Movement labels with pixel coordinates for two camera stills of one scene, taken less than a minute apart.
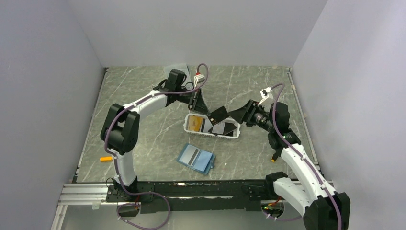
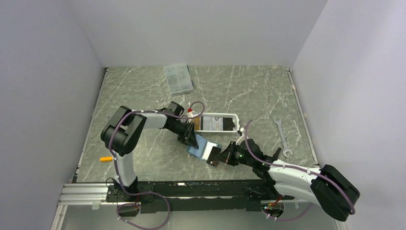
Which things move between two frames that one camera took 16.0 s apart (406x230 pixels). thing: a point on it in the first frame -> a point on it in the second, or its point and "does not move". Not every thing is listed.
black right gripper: x=246 y=114 -> x=227 y=155
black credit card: x=218 y=115 -> x=214 y=156
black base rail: x=170 y=196 does not move
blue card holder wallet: x=197 y=158 -> x=205 y=148
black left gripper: x=197 y=105 -> x=188 y=136
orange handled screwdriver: x=107 y=158 does not move
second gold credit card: x=194 y=123 does not move
